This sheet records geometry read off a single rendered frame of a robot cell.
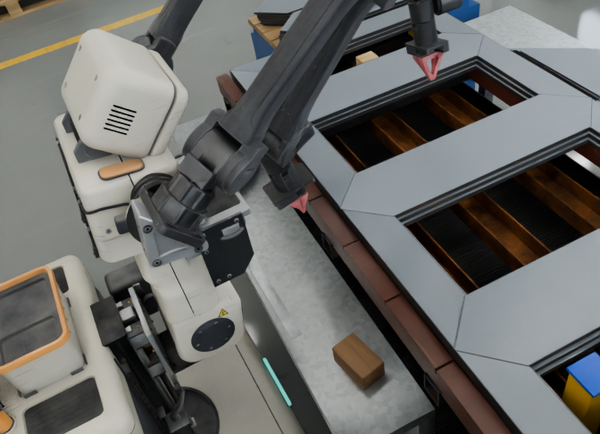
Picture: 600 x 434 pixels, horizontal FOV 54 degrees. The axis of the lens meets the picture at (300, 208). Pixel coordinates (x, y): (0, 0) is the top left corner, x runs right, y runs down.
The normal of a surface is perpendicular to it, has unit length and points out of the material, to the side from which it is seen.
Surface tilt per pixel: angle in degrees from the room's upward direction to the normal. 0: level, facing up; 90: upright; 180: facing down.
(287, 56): 54
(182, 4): 82
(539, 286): 0
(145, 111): 90
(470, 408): 0
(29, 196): 0
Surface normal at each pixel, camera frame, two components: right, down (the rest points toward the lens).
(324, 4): -0.31, 0.15
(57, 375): 0.46, 0.59
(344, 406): -0.15, -0.72
